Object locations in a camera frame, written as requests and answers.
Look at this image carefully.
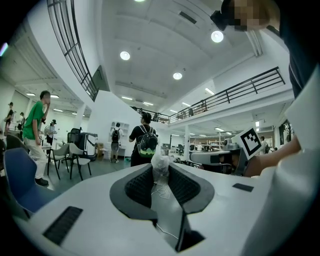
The grey chair with black legs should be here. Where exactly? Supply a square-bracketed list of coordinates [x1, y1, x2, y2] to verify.
[46, 142, 74, 181]
[67, 142, 93, 181]

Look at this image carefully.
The cardboard box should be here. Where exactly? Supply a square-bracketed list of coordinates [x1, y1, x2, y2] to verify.
[95, 142, 107, 161]

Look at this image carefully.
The black curved railing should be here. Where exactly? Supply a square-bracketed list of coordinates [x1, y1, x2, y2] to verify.
[46, 0, 100, 102]

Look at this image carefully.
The black mesh office chair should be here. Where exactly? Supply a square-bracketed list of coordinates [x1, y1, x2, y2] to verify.
[66, 127, 84, 151]

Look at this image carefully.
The white wall shelf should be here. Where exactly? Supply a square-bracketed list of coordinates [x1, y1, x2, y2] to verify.
[109, 121, 130, 146]

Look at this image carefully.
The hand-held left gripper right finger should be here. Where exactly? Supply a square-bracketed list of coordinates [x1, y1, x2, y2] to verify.
[168, 162, 275, 256]

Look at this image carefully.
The white and black equipment case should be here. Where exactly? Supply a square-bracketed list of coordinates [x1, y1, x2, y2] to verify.
[77, 131, 99, 162]

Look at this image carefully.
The black and green backpack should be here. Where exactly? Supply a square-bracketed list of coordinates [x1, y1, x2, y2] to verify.
[136, 124, 159, 159]

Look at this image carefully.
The clear plastic item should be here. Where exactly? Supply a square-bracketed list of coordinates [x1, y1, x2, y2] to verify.
[150, 152, 171, 185]

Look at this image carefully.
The black head-worn camera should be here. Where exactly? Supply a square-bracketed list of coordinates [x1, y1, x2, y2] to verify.
[209, 0, 236, 32]

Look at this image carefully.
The dark padded chair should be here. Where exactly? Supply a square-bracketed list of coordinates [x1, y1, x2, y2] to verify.
[5, 133, 30, 154]

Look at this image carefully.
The blue plastic chair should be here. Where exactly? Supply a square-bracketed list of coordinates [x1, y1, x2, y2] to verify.
[3, 147, 62, 217]

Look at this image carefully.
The person's right forearm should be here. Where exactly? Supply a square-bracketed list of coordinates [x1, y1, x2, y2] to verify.
[245, 136, 302, 178]

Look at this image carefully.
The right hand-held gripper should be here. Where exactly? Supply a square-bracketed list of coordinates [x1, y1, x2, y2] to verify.
[189, 126, 266, 177]

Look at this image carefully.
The thin white string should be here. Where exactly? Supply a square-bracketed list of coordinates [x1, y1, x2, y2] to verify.
[149, 183, 180, 240]

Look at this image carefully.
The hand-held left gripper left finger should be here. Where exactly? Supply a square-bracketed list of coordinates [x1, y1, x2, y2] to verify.
[15, 163, 181, 256]

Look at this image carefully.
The black balcony railing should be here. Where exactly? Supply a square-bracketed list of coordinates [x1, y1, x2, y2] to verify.
[167, 66, 286, 125]

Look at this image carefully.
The person's body in dark top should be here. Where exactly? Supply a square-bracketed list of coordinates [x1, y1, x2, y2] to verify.
[221, 0, 320, 256]

